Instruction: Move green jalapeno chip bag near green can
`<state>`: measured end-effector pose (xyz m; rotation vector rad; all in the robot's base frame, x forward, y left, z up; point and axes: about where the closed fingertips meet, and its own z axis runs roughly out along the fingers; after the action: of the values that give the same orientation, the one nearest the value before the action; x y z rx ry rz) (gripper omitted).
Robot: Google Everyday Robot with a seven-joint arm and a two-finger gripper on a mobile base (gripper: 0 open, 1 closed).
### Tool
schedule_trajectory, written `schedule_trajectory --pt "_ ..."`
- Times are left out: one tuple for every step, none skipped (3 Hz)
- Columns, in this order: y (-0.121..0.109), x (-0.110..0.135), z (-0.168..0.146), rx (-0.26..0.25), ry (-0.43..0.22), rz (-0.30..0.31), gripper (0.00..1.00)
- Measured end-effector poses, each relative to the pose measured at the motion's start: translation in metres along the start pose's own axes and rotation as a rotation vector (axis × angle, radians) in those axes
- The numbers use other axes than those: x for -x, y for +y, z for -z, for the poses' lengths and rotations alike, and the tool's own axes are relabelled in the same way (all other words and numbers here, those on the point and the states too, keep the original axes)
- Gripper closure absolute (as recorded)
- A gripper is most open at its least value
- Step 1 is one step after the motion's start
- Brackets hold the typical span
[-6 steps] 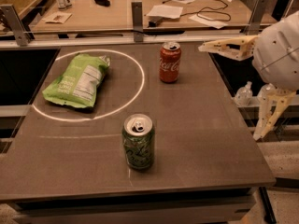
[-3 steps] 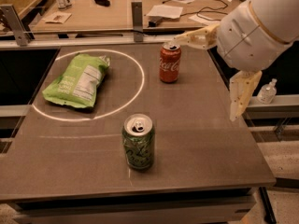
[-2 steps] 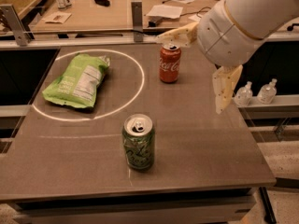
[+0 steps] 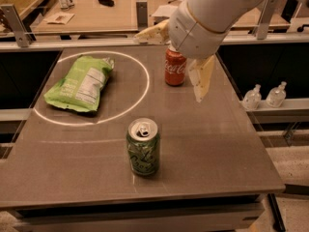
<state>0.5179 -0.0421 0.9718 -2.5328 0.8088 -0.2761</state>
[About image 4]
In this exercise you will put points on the metal bracket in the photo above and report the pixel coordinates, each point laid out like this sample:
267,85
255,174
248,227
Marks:
22,37
142,15
260,31

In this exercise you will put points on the white paper sheet centre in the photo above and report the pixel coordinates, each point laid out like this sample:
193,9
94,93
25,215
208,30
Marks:
164,11

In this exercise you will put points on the right metal bracket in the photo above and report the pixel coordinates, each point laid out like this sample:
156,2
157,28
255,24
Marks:
260,31

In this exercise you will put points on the clear sanitizer bottle left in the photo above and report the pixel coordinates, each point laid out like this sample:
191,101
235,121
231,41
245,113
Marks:
252,98

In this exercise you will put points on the red Coca-Cola can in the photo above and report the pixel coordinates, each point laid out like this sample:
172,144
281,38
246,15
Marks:
175,65

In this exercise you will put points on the left metal bracket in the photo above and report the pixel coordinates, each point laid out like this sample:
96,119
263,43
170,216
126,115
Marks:
22,37

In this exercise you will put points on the green soda can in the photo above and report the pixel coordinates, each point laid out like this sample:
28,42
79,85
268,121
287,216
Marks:
143,146

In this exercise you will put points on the clear sanitizer bottle right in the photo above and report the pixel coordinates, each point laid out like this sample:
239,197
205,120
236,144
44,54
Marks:
276,95

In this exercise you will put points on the brown paper packet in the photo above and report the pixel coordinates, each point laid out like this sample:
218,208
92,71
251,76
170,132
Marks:
59,18

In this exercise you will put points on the black object on desk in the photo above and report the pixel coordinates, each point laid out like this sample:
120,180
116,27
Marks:
108,3

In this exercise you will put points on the green jalapeno chip bag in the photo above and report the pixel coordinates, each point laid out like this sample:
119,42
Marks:
80,89

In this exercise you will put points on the centre metal bracket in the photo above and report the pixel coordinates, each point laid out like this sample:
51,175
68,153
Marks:
142,15

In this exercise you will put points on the clear sanitizer bottle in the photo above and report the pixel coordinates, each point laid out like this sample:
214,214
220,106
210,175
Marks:
276,95
252,98

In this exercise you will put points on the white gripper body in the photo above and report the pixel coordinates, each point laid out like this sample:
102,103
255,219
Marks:
192,33

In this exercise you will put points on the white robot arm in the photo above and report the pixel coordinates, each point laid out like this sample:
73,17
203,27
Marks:
220,15

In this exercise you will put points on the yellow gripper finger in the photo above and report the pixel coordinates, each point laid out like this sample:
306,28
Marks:
199,72
157,34

